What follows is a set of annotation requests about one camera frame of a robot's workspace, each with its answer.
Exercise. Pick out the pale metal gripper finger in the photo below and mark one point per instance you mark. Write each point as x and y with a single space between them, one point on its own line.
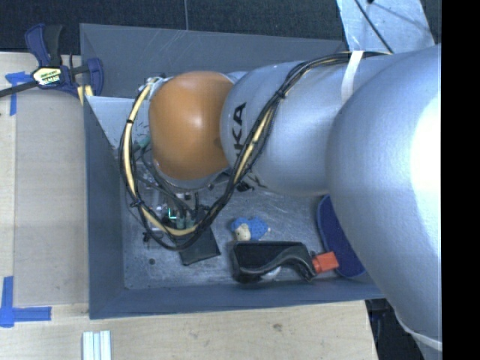
155 215
154 196

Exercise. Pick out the grey metal bin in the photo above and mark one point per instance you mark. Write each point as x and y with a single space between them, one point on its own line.
112 238

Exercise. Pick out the dark green flat block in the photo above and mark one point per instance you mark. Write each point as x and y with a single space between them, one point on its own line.
200 249

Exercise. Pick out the blue toy animal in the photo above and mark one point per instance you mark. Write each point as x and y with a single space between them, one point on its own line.
255 226

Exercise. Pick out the black tool with orange tip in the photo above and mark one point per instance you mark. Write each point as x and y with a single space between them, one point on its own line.
262 255

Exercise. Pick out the pale wood flat board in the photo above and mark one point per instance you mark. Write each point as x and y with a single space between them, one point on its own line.
50 201

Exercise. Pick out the blue oval pad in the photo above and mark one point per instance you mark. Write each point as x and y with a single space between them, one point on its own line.
335 238

